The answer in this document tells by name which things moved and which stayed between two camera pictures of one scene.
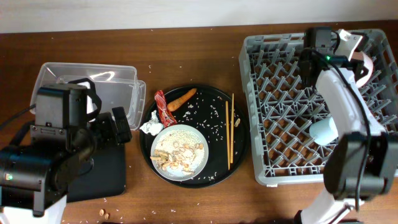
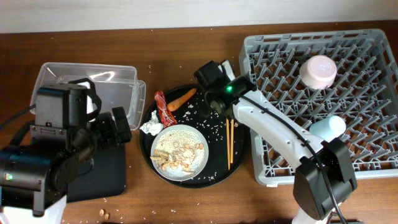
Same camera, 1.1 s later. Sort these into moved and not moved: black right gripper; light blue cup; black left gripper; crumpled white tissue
Moved: black right gripper
Not moved: black left gripper; light blue cup; crumpled white tissue
